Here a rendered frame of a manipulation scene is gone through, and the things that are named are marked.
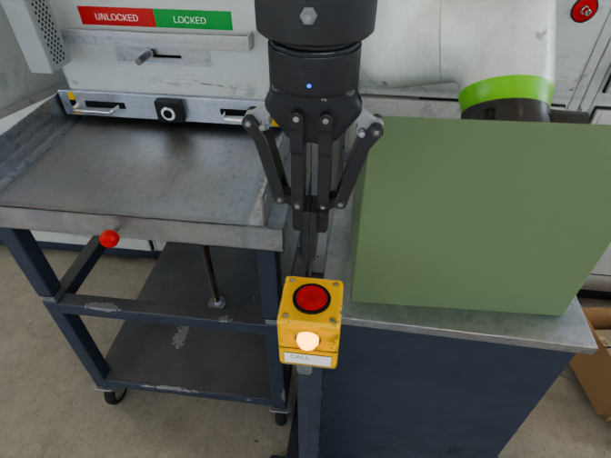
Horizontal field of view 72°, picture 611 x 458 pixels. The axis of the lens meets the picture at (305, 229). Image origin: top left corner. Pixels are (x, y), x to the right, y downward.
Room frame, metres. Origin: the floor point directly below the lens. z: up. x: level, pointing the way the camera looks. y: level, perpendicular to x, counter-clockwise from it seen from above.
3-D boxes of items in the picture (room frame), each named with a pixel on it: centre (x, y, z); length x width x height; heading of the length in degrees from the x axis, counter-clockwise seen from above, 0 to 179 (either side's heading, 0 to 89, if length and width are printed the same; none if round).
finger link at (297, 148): (0.35, 0.01, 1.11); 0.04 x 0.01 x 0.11; 173
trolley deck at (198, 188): (0.92, 0.30, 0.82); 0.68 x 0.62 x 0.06; 173
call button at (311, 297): (0.35, -0.01, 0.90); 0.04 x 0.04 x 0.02
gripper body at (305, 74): (0.35, -0.01, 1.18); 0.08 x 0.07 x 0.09; 83
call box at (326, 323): (0.35, -0.01, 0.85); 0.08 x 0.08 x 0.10; 83
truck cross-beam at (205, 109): (0.93, 0.30, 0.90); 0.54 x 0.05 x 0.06; 83
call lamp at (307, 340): (0.30, 0.00, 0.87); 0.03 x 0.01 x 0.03; 83
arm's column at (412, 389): (0.57, -0.27, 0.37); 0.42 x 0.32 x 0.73; 82
